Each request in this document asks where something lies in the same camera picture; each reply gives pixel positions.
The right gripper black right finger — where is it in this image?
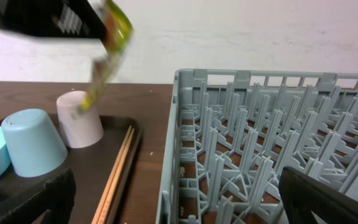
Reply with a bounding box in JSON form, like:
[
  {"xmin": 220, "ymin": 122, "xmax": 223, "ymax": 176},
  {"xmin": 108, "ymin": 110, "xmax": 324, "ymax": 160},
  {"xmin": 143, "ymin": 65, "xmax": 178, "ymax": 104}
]
[{"xmin": 278, "ymin": 166, "xmax": 358, "ymax": 224}]

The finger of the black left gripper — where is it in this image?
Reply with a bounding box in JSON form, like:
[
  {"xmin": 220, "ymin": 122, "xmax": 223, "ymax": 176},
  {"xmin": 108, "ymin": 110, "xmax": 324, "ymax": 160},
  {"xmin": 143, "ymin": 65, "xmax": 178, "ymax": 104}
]
[{"xmin": 0, "ymin": 0, "xmax": 107, "ymax": 40}]

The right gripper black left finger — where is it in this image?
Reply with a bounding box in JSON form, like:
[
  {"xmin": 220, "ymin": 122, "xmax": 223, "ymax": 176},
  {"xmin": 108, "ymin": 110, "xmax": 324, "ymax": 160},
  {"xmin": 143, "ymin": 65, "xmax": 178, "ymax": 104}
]
[{"xmin": 0, "ymin": 169, "xmax": 76, "ymax": 224}]

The yellow green snack wrapper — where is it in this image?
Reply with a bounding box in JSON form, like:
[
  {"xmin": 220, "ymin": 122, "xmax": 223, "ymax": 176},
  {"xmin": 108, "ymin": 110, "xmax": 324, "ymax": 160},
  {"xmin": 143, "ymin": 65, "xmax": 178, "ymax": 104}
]
[{"xmin": 76, "ymin": 0, "xmax": 134, "ymax": 114}]

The grey dishwasher rack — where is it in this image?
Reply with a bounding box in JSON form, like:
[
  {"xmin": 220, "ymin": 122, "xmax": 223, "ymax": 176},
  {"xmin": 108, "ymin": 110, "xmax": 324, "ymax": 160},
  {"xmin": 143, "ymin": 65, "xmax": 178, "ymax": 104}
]
[{"xmin": 156, "ymin": 69, "xmax": 358, "ymax": 223}]

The dark brown serving tray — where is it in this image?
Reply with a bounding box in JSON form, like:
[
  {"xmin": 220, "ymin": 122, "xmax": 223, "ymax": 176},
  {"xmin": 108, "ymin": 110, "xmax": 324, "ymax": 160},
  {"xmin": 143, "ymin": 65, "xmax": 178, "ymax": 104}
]
[{"xmin": 0, "ymin": 116, "xmax": 143, "ymax": 223}]

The wooden chopstick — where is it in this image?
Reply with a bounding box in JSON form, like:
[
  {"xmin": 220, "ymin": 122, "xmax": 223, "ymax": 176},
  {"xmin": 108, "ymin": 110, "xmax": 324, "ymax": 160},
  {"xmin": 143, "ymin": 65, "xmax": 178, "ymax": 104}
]
[
  {"xmin": 98, "ymin": 128, "xmax": 134, "ymax": 224},
  {"xmin": 91, "ymin": 126, "xmax": 132, "ymax": 224}
]

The light blue plastic cup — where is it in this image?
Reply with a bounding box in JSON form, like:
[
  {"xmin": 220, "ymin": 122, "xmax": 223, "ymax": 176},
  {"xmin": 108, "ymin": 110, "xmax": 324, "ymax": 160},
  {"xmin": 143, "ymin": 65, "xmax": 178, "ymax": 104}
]
[{"xmin": 1, "ymin": 108, "xmax": 68, "ymax": 177}]

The pink plastic cup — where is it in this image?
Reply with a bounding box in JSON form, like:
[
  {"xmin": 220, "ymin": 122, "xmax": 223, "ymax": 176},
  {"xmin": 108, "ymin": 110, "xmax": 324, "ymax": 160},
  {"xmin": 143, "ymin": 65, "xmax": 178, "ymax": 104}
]
[{"xmin": 56, "ymin": 91, "xmax": 104, "ymax": 149}]

